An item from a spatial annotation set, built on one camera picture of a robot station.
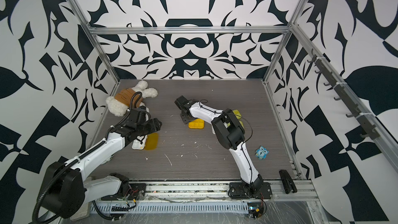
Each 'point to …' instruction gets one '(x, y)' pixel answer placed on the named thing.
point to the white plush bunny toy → (127, 98)
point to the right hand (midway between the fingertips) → (188, 115)
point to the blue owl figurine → (261, 152)
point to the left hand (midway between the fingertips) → (155, 121)
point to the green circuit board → (255, 209)
